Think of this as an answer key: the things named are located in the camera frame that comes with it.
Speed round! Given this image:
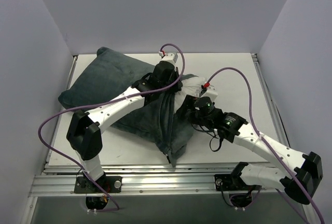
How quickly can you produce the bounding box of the white pillow insert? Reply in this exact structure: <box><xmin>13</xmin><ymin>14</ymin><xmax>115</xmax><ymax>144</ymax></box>
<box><xmin>174</xmin><ymin>74</ymin><xmax>206</xmax><ymax>113</ymax></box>

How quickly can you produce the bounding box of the zebra and grey pillowcase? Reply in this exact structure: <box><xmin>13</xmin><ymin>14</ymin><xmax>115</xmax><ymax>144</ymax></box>
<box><xmin>58</xmin><ymin>47</ymin><xmax>205</xmax><ymax>166</ymax></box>

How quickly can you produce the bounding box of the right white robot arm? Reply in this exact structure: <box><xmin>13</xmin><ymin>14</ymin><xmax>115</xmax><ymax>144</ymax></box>
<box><xmin>177</xmin><ymin>95</ymin><xmax>323</xmax><ymax>205</ymax></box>

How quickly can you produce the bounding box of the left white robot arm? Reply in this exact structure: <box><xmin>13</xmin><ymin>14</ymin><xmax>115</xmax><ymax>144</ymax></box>
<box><xmin>66</xmin><ymin>60</ymin><xmax>181</xmax><ymax>192</ymax></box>

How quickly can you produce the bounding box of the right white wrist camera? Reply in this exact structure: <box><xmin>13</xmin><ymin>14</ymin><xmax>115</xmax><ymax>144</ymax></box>
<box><xmin>199</xmin><ymin>82</ymin><xmax>218</xmax><ymax>102</ymax></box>

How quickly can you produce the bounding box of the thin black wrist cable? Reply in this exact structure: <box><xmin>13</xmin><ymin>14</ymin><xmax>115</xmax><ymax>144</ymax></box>
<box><xmin>209</xmin><ymin>128</ymin><xmax>226</xmax><ymax>153</ymax></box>

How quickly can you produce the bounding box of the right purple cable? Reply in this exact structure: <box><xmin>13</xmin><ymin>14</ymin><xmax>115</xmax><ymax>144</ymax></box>
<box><xmin>203</xmin><ymin>67</ymin><xmax>326</xmax><ymax>224</ymax></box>

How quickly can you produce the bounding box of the purple cable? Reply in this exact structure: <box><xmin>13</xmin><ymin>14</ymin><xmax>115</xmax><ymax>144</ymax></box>
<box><xmin>37</xmin><ymin>43</ymin><xmax>186</xmax><ymax>212</ymax></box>
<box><xmin>203</xmin><ymin>67</ymin><xmax>326</xmax><ymax>224</ymax></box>

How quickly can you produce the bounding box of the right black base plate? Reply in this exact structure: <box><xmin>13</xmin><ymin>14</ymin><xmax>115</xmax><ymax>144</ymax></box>
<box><xmin>214</xmin><ymin>174</ymin><xmax>251</xmax><ymax>192</ymax></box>

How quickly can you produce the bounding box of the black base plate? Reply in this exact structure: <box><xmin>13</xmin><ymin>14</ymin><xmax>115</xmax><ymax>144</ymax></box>
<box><xmin>214</xmin><ymin>174</ymin><xmax>251</xmax><ymax>192</ymax></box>
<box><xmin>74</xmin><ymin>175</ymin><xmax>122</xmax><ymax>194</ymax></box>

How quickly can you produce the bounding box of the left side aluminium rail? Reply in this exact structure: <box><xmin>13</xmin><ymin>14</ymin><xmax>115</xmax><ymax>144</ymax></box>
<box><xmin>59</xmin><ymin>55</ymin><xmax>78</xmax><ymax>121</ymax></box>

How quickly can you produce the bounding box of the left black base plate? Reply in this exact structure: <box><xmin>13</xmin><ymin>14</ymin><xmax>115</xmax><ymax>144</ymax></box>
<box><xmin>74</xmin><ymin>175</ymin><xmax>122</xmax><ymax>194</ymax></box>

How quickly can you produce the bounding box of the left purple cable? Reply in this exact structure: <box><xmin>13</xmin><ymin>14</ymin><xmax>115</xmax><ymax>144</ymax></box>
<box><xmin>37</xmin><ymin>43</ymin><xmax>186</xmax><ymax>212</ymax></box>

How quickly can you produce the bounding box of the aluminium front rail frame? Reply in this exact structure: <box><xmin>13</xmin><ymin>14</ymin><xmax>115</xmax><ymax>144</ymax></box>
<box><xmin>28</xmin><ymin>161</ymin><xmax>311</xmax><ymax>224</ymax></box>

